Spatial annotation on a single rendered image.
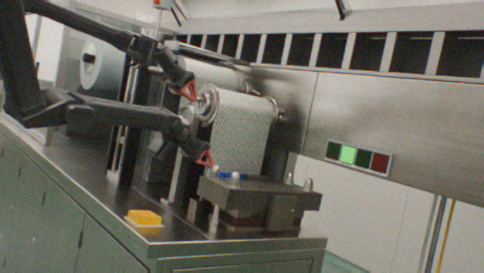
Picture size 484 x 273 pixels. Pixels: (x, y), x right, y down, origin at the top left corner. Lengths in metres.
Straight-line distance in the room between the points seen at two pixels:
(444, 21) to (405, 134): 0.32
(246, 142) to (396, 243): 2.75
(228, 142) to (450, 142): 0.67
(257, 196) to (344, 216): 3.11
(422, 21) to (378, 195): 2.94
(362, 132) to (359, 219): 2.93
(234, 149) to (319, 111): 0.32
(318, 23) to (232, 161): 0.58
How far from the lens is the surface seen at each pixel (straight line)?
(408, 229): 4.06
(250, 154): 1.56
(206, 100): 1.46
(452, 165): 1.28
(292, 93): 1.66
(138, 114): 1.19
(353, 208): 4.37
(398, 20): 1.46
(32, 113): 0.98
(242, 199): 1.32
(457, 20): 1.36
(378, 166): 1.38
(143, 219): 1.25
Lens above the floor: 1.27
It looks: 4 degrees down
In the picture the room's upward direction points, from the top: 11 degrees clockwise
